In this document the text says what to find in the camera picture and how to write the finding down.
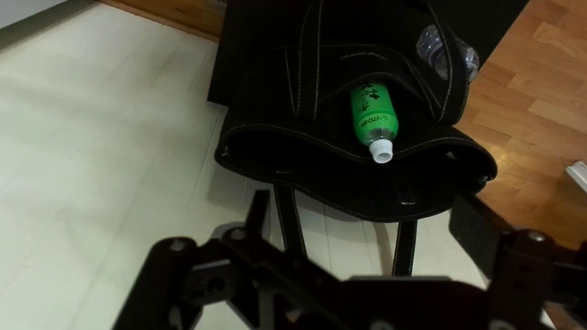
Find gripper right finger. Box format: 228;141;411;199
449;194;587;330

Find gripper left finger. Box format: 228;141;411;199
111;189;354;330

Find white flat object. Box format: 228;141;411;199
565;160;587;194

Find black stitched tote bag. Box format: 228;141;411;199
214;0;498;278

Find green plastic bottle white cap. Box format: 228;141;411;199
350;82;399;165

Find clear plastic bottle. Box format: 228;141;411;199
415;24;480;82

